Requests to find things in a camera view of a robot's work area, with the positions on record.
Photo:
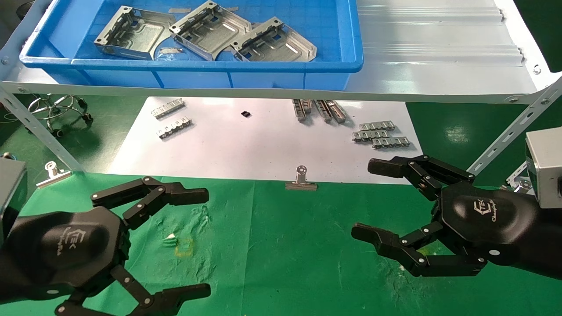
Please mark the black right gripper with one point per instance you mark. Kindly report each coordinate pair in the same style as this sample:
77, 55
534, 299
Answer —
483, 219

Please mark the small notched metal rail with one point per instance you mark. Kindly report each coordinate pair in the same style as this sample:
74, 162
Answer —
175, 128
299, 110
371, 135
377, 126
167, 108
391, 142
337, 111
323, 110
308, 105

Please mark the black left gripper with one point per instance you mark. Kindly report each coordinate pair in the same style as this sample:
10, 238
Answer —
70, 250

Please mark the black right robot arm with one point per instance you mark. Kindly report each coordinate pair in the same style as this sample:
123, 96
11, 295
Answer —
554, 245

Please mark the blue plastic bin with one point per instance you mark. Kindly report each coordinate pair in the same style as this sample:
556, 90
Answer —
285, 66

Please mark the white table sheet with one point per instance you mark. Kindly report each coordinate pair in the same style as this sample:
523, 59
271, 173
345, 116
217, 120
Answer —
246, 149

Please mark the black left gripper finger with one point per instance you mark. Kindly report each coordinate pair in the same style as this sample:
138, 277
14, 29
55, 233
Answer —
189, 195

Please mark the white metal shelf deck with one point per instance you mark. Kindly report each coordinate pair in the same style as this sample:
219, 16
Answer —
439, 66

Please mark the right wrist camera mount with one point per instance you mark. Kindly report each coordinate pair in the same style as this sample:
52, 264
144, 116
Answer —
544, 166

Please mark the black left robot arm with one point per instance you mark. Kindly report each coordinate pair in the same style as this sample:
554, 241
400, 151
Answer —
4, 276

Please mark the white perforated shelf post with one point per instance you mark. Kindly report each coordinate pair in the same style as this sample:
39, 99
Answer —
39, 131
505, 137

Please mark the stamped metal bracket part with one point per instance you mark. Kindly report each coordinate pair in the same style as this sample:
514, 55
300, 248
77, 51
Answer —
281, 46
140, 37
206, 30

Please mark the chrome stool with black seat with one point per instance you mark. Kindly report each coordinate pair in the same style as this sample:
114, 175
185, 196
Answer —
86, 116

